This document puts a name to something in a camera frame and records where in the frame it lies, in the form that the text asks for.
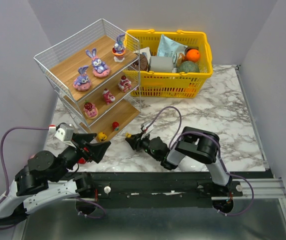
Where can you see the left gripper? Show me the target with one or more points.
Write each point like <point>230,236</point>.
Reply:
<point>83,148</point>

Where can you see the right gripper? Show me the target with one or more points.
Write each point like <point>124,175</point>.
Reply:
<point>138,142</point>

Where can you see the small yellow minion toy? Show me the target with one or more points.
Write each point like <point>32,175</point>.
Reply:
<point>128,135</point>

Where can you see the yellow duck toy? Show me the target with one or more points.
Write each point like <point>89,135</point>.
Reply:
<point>101,136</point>

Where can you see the small red apple toy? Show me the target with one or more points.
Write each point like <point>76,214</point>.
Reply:
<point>115,126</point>

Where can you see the pink strawberry donut toy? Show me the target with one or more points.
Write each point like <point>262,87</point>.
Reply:
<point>90,110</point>

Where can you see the red bear toy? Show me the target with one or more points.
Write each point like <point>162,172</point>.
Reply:
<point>108,97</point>

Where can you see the red strawberry cake toy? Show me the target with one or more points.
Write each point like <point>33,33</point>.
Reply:
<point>125,84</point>

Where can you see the purple pink donut toy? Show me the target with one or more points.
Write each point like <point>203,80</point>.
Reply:
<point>82,83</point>

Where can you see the purple bunny donut toy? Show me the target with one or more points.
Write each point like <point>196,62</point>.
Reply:
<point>99,68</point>

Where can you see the purple bunny sundae toy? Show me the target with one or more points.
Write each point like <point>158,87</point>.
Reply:
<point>119,48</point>

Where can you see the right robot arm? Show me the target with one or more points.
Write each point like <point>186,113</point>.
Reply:
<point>200,145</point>

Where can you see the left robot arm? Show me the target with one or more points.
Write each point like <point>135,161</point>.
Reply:
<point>30,191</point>

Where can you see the red bell pepper toy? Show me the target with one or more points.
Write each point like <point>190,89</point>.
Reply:
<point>82,161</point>

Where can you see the white bottle black cap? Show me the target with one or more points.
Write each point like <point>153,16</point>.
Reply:
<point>62,124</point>

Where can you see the brown round container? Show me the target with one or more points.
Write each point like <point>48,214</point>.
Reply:
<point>141,64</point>

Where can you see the grey box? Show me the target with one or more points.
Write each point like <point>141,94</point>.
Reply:
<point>161,64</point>

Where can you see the yellow plastic basket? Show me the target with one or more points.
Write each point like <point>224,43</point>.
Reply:
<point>170,85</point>

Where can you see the green melon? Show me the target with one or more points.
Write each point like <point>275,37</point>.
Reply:
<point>188,67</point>

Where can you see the light blue snack bag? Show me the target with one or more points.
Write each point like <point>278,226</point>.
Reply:
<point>170,48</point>

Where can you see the orange fruit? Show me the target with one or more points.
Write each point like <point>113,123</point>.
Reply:
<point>193,55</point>

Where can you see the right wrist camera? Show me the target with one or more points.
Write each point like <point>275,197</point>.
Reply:
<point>146,128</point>

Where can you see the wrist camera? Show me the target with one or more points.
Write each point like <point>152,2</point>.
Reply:
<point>146,128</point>
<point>65,134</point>

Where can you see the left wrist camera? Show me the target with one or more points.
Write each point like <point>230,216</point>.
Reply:
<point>65,134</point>

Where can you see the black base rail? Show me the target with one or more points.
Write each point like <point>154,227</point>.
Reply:
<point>121,190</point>

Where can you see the white wire wooden shelf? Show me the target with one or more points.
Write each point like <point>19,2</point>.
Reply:
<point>60,64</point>

